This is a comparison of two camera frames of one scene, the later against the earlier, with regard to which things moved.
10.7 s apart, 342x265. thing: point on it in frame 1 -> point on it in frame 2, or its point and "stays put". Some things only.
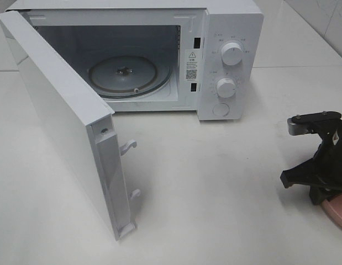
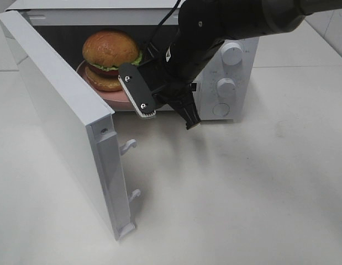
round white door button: (221, 109) stays put
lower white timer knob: (226, 88) stays put
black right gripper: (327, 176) -> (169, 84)
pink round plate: (337, 206) -> (117, 100)
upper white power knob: (231, 53) stays put
